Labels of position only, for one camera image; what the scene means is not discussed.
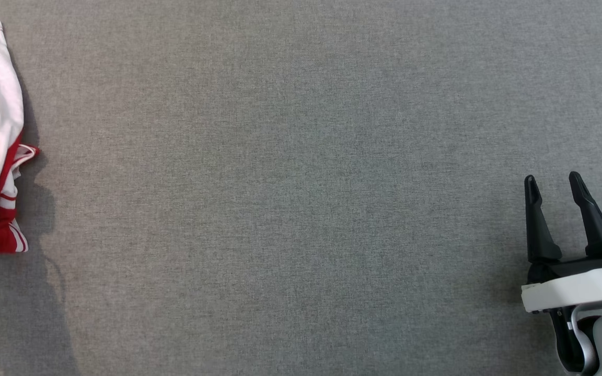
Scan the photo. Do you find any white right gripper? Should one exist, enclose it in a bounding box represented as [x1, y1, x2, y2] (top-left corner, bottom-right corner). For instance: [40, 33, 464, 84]
[520, 171, 602, 314]

